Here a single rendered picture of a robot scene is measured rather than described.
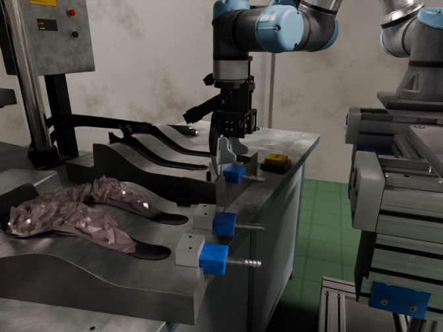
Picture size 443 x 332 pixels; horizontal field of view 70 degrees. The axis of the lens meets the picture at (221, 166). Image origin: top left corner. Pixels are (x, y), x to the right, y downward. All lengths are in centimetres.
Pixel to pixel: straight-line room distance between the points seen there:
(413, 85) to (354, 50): 189
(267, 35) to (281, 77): 235
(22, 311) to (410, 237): 59
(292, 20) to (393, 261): 42
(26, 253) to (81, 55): 111
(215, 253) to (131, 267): 13
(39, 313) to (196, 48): 279
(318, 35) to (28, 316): 69
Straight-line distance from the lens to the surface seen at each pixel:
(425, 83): 100
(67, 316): 56
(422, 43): 102
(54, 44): 146
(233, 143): 76
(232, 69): 66
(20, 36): 124
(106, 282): 51
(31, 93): 125
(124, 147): 88
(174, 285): 48
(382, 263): 58
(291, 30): 59
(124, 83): 356
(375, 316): 146
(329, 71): 289
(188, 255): 50
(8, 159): 140
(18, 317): 60
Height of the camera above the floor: 117
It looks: 21 degrees down
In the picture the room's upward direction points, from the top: straight up
